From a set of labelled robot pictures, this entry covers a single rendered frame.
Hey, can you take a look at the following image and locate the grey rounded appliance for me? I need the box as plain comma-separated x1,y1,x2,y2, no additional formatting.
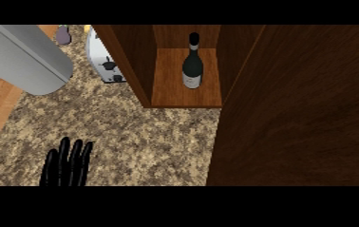
0,25,76,96

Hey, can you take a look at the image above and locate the dark wine bottle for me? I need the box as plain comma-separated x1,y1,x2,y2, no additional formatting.
181,31,206,90

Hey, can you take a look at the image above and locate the purple eggplant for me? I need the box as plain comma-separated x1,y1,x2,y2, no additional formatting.
55,25,73,47

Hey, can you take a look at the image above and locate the brown wooden cabinet door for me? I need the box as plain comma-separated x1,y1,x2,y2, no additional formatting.
206,25,359,187

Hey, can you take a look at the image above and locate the brown wooden cabinet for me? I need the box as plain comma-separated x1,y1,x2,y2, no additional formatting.
92,25,268,109

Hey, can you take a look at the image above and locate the white toaster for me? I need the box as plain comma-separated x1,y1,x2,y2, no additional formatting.
86,26,128,85

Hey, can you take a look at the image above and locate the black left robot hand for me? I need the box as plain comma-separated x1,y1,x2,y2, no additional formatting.
39,137,95,187

